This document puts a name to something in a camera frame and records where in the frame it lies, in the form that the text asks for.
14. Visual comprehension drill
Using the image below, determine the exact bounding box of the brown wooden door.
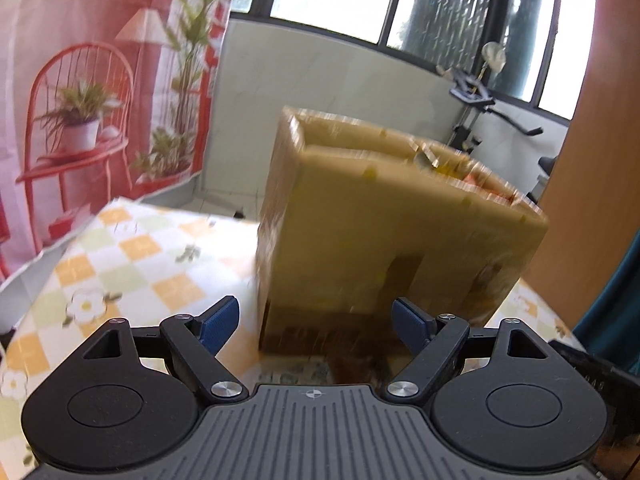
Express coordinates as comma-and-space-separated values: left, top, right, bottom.
520, 0, 640, 332

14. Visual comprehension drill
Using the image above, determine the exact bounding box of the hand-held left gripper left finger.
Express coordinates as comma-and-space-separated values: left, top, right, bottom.
82, 296, 249, 402

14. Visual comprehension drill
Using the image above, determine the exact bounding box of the checked floral tablecloth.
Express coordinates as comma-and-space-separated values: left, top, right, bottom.
0, 197, 593, 480

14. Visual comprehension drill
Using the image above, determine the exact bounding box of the printed pink backdrop cloth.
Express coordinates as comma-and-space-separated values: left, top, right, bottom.
0, 0, 237, 292

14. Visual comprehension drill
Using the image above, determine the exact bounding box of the taped cardboard box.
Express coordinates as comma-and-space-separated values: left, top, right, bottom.
255, 105, 551, 357

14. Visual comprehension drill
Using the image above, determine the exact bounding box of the black exercise bike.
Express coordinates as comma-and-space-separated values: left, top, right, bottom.
446, 66, 559, 202

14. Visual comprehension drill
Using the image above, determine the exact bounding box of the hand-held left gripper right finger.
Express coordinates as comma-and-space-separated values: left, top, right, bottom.
385, 297, 551, 403

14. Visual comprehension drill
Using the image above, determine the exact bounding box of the white stand leg with caster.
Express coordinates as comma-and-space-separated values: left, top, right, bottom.
197, 190, 249, 221

